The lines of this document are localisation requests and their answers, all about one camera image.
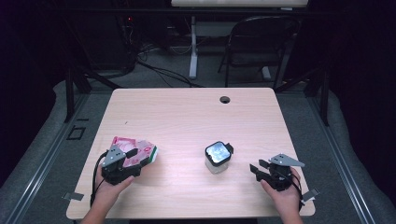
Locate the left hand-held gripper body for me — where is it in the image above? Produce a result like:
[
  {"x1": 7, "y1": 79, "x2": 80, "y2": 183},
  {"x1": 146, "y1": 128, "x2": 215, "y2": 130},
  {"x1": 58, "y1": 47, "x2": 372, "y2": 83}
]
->
[{"x1": 101, "y1": 145, "x2": 143, "y2": 186}]

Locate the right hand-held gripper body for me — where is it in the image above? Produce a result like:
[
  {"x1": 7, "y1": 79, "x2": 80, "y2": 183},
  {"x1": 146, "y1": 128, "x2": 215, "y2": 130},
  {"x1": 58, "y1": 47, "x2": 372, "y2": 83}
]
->
[{"x1": 257, "y1": 153, "x2": 305, "y2": 191}]

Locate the red and white plastic bag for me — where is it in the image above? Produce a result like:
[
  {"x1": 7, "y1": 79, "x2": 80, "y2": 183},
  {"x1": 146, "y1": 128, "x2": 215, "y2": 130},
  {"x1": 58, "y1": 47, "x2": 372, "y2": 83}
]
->
[{"x1": 110, "y1": 135, "x2": 159, "y2": 169}]

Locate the person's right hand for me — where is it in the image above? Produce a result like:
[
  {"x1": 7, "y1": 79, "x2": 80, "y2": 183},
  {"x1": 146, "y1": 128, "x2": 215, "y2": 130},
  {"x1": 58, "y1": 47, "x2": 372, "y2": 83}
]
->
[{"x1": 261, "y1": 167, "x2": 303, "y2": 216}]

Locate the person's left hand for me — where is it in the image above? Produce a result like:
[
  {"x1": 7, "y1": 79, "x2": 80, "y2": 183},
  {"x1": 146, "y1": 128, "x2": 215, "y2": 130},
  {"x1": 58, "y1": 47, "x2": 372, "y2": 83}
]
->
[{"x1": 92, "y1": 164, "x2": 135, "y2": 205}]

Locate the grey table corner tab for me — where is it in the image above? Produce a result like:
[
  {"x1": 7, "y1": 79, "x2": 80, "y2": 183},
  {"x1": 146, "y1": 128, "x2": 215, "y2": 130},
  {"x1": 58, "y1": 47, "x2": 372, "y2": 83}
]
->
[
  {"x1": 300, "y1": 187, "x2": 320, "y2": 203},
  {"x1": 62, "y1": 191, "x2": 85, "y2": 202}
]

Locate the black metal stand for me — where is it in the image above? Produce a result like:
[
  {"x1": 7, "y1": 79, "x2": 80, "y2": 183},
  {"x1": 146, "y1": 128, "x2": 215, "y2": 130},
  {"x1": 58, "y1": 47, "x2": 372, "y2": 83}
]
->
[
  {"x1": 274, "y1": 65, "x2": 332, "y2": 127},
  {"x1": 63, "y1": 60, "x2": 123, "y2": 124}
]

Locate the black folding chair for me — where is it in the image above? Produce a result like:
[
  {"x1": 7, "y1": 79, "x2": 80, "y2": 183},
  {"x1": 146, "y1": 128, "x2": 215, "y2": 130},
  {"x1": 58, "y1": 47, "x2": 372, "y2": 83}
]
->
[{"x1": 217, "y1": 15, "x2": 302, "y2": 90}]

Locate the dark computer case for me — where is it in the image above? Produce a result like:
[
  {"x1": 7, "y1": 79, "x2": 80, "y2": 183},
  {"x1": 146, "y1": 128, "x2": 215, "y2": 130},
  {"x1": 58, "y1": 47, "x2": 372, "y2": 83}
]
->
[{"x1": 89, "y1": 14, "x2": 137, "y2": 72}]

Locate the white standing desk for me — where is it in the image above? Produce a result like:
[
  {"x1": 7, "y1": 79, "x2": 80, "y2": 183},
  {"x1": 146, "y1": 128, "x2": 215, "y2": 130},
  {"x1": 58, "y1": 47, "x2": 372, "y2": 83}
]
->
[{"x1": 170, "y1": 0, "x2": 309, "y2": 82}]

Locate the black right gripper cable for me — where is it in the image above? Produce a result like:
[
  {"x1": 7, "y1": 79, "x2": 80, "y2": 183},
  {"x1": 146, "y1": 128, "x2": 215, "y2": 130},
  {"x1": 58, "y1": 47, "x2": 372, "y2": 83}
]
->
[{"x1": 289, "y1": 174, "x2": 305, "y2": 210}]

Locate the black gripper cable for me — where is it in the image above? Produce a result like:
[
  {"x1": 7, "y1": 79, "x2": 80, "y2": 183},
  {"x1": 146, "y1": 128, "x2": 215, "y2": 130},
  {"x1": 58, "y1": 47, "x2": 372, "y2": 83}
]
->
[
  {"x1": 289, "y1": 174, "x2": 305, "y2": 210},
  {"x1": 90, "y1": 151, "x2": 108, "y2": 208}
]

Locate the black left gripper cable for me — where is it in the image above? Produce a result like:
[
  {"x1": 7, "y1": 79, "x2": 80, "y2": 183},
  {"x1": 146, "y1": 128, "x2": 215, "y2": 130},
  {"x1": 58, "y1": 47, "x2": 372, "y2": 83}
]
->
[{"x1": 90, "y1": 151, "x2": 108, "y2": 208}]

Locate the aluminium floor rail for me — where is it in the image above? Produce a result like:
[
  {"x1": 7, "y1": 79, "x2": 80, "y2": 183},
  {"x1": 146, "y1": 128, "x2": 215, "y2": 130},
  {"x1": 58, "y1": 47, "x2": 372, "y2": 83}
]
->
[
  {"x1": 305, "y1": 92, "x2": 377, "y2": 224},
  {"x1": 5, "y1": 92, "x2": 91, "y2": 224}
]

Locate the black floor cable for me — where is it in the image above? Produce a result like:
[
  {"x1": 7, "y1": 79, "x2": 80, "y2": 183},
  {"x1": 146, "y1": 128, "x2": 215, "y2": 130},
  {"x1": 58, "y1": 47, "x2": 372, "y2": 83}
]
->
[{"x1": 135, "y1": 58, "x2": 204, "y2": 89}]

